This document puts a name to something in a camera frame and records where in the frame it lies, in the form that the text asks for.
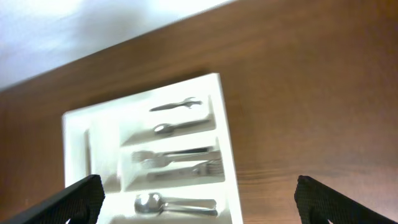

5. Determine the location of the white plastic cutlery tray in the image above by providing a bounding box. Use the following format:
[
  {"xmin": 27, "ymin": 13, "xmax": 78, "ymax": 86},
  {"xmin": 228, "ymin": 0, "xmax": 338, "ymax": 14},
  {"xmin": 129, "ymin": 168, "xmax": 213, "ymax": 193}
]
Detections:
[{"xmin": 62, "ymin": 73, "xmax": 243, "ymax": 223}]

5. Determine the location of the silver fork tines down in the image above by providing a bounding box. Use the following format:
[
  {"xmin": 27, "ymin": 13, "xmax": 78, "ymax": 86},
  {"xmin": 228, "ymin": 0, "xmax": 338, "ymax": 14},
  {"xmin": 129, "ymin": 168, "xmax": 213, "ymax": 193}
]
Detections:
[{"xmin": 146, "ymin": 160, "xmax": 224, "ymax": 182}]

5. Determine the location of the silver fork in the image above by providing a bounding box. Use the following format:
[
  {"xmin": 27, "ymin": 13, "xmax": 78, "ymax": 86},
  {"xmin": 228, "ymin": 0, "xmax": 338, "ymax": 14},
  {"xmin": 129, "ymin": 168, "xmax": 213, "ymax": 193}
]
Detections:
[{"xmin": 141, "ymin": 151, "xmax": 221, "ymax": 169}]

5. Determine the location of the large silver spoon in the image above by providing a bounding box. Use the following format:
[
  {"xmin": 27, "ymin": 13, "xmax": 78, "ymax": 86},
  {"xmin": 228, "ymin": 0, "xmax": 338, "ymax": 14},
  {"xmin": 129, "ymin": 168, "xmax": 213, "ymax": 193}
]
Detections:
[{"xmin": 134, "ymin": 192, "xmax": 216, "ymax": 215}]

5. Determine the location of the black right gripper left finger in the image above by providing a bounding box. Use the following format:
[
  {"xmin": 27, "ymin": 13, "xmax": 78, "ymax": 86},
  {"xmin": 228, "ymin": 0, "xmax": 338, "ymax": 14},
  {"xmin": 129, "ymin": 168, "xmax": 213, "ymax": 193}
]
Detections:
[{"xmin": 4, "ymin": 174, "xmax": 105, "ymax": 224}]

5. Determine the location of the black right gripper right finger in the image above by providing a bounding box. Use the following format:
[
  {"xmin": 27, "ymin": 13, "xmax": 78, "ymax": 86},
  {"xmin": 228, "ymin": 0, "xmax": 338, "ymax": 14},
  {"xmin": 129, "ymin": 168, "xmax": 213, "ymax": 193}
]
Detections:
[{"xmin": 294, "ymin": 175, "xmax": 397, "ymax": 224}]

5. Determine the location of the silver fork diagonal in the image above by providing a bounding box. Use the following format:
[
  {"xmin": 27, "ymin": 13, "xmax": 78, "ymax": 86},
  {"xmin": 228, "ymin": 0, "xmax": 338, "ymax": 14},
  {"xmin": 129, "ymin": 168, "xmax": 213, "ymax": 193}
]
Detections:
[{"xmin": 131, "ymin": 146, "xmax": 214, "ymax": 162}]

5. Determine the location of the small silver spoon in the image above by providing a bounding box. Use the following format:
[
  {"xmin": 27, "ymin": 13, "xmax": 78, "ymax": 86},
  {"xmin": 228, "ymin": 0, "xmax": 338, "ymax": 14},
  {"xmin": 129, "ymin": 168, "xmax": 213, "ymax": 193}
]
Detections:
[
  {"xmin": 153, "ymin": 119, "xmax": 210, "ymax": 135},
  {"xmin": 149, "ymin": 97, "xmax": 203, "ymax": 112}
]

